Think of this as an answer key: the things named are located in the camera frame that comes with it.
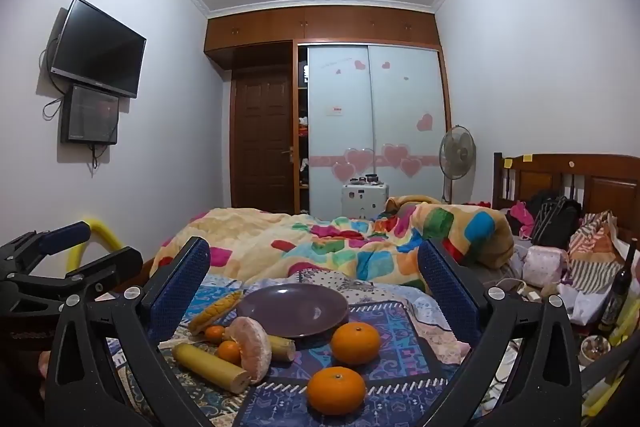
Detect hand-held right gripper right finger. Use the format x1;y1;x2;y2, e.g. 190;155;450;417
417;238;584;427

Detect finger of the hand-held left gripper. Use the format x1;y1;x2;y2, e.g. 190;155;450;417
0;221;93;275
64;247;144;304

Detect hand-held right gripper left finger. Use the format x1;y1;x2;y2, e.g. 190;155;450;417
44;236;216;427

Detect toy corn cob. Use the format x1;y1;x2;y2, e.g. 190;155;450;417
187;291;244;335

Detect yellow toy banana piece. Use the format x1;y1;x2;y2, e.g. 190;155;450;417
266;334;297;363
171;342;251;393

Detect peeled orange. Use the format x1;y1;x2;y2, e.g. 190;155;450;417
223;317;273;384

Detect large orange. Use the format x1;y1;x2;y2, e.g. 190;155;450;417
330;322;382;367
306;366;367;417

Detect purple plate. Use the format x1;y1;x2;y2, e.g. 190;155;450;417
236;283;350;339

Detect yellow tube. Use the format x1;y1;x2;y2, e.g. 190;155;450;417
67;219;131;280

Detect blue patterned bedsheet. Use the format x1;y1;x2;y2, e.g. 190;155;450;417
107;269;473;427

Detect pink floral bag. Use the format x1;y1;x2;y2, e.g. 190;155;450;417
522;246;568;288

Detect pink cloth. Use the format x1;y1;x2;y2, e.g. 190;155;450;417
507;202;536;238

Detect white box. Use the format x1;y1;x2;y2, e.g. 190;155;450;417
341;183;390;220

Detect black backpack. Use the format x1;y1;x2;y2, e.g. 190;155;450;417
530;196;583;250

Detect colourful checked blanket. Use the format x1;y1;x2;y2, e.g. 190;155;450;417
150;195;516;293

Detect standing fan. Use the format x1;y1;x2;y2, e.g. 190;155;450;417
439;125;477;205

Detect striped bag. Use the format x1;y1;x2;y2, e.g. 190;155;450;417
567;212;623;295

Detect dark wine bottle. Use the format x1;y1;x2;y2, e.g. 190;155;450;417
598;239;638;333

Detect brown wooden door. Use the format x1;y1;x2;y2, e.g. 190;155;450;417
231;67;296;214

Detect wooden bed headboard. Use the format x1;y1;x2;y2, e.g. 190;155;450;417
492;152;640;233

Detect wooden wardrobe with sliding doors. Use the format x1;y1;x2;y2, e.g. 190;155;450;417
204;4;453;215

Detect white charger with cable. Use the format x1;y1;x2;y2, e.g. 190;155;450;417
495;279;543;304

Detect small black wall monitor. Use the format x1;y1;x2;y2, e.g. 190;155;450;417
61;84;121;145

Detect black wall cable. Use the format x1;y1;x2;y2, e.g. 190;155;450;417
37;37;66;120

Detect wall-mounted black television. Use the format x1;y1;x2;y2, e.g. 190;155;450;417
50;0;147;99

